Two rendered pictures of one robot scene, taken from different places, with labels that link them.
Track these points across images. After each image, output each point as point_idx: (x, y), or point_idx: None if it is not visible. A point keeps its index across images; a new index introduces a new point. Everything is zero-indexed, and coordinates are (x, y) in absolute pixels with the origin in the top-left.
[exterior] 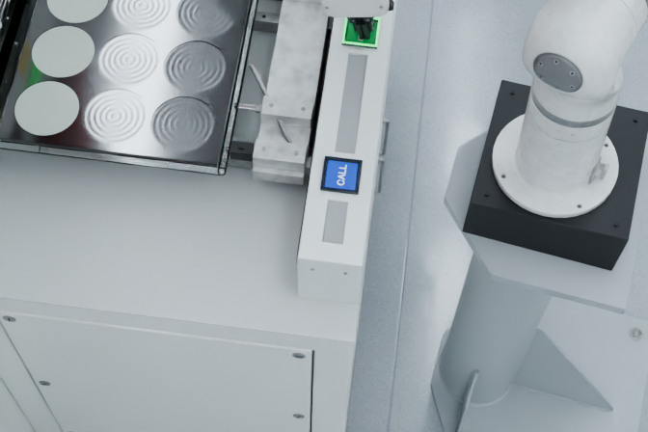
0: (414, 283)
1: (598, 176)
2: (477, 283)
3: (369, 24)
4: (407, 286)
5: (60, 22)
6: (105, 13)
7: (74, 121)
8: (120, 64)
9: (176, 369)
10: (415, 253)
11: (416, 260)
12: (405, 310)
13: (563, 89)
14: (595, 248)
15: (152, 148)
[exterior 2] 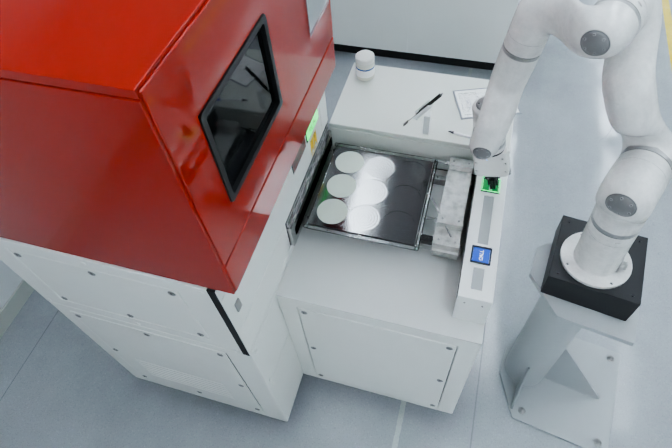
0: (491, 319)
1: (622, 268)
2: (538, 321)
3: (496, 181)
4: (488, 320)
5: (340, 172)
6: (362, 169)
7: (345, 218)
8: (368, 193)
9: (382, 348)
10: (492, 304)
11: (492, 308)
12: (486, 332)
13: (623, 214)
14: (618, 307)
15: (382, 234)
